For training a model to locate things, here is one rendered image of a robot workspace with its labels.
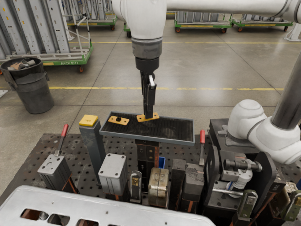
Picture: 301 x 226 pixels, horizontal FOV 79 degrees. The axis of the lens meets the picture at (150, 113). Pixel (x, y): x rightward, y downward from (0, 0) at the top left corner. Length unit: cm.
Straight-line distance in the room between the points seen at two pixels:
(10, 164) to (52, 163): 175
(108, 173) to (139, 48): 42
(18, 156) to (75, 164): 141
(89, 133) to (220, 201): 59
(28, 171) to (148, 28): 113
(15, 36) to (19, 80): 202
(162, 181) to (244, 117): 63
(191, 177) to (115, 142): 76
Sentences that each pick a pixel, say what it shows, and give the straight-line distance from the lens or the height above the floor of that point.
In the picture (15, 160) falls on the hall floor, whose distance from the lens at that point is 259.
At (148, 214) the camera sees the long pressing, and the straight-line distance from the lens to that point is 71.
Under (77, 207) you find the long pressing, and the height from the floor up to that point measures 100.
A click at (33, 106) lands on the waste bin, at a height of 16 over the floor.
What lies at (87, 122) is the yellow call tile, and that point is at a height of 116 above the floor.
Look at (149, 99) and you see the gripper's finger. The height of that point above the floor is 132.
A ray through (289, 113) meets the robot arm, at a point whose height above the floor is 119.
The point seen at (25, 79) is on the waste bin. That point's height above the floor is 59.
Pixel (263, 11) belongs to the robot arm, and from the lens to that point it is 78.
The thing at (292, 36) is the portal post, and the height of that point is 10.
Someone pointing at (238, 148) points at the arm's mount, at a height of 81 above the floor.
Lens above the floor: 165
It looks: 37 degrees down
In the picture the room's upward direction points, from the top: straight up
